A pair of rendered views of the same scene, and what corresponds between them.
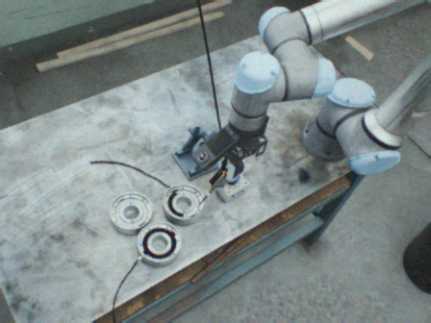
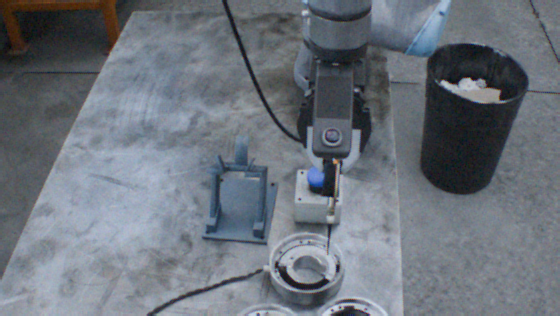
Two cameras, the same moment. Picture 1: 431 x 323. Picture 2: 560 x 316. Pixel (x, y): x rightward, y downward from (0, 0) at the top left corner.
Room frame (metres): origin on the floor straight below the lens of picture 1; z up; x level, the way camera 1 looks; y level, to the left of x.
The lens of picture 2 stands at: (0.18, 0.42, 1.53)
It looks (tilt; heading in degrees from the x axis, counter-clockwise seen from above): 43 degrees down; 320
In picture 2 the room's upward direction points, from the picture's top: 1 degrees counter-clockwise
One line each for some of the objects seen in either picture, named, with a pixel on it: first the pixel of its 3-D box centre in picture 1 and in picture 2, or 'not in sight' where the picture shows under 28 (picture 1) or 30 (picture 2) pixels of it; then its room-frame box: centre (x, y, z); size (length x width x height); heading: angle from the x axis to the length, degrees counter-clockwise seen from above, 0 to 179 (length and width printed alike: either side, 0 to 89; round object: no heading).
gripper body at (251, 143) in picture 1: (243, 135); (337, 74); (0.62, -0.05, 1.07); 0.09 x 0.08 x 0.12; 131
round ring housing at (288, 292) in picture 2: (183, 205); (307, 270); (0.56, 0.05, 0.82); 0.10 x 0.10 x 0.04
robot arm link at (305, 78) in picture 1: (300, 73); not in sight; (0.67, -0.13, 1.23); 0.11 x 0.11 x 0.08; 24
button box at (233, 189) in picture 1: (232, 183); (319, 193); (0.65, -0.06, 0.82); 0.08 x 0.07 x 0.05; 134
